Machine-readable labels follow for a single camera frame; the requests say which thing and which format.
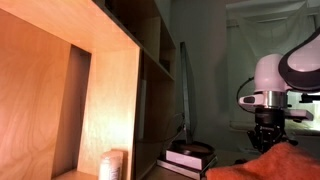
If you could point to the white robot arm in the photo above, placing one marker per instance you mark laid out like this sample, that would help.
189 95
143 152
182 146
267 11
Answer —
298 70

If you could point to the wooden shelf unit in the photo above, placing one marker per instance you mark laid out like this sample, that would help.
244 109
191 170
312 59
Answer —
69 72

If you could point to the white cylindrical container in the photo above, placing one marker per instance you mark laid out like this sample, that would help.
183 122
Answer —
111 165

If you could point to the stacked books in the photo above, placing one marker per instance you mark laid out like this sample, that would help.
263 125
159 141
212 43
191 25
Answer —
187 165

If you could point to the black computer monitor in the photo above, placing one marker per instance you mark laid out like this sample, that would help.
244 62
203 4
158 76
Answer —
188 94

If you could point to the black camera on stand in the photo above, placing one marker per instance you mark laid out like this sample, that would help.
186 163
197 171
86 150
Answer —
306 98

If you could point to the dark round bowl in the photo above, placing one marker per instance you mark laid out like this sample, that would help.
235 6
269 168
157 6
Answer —
194 149

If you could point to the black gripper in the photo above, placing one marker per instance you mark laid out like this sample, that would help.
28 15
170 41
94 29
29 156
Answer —
269 129

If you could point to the orange towel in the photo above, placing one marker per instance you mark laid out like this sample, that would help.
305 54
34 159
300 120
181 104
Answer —
282 162

